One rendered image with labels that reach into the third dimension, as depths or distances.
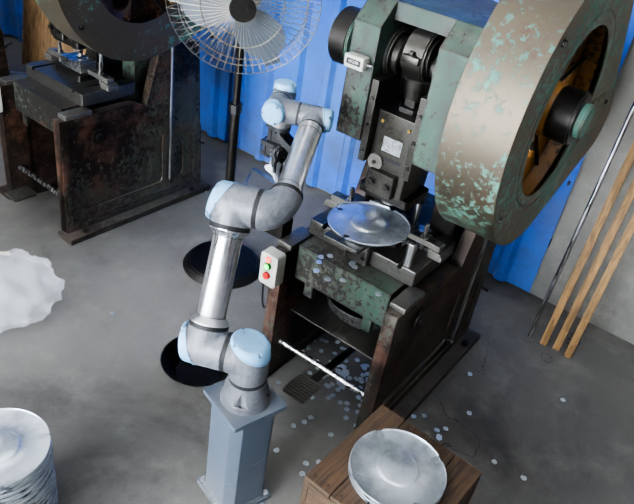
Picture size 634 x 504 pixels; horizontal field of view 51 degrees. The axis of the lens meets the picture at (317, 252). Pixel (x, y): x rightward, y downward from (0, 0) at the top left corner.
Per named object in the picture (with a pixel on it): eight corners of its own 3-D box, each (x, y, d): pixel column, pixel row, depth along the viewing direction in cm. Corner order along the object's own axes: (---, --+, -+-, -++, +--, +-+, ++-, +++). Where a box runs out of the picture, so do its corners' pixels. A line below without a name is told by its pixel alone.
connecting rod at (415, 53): (407, 145, 213) (432, 38, 193) (375, 131, 218) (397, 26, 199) (438, 129, 227) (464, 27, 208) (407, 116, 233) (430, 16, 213)
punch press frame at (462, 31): (366, 401, 248) (462, 42, 173) (278, 344, 267) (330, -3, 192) (461, 307, 304) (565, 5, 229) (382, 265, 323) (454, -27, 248)
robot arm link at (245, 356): (261, 393, 191) (266, 358, 184) (216, 381, 193) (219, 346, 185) (272, 365, 201) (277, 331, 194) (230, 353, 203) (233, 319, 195)
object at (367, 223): (360, 195, 248) (360, 193, 248) (426, 226, 234) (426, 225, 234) (310, 220, 229) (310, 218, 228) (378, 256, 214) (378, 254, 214)
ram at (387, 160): (393, 206, 222) (413, 123, 206) (356, 188, 229) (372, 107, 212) (418, 189, 234) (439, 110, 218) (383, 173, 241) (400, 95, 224)
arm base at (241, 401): (236, 423, 194) (239, 399, 188) (210, 389, 203) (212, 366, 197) (279, 403, 202) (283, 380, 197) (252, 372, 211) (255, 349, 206)
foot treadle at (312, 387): (301, 412, 245) (302, 402, 242) (280, 398, 250) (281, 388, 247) (385, 337, 287) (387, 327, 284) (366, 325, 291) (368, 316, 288)
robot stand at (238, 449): (224, 522, 217) (234, 430, 192) (196, 481, 228) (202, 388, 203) (271, 496, 227) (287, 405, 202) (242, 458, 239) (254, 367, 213)
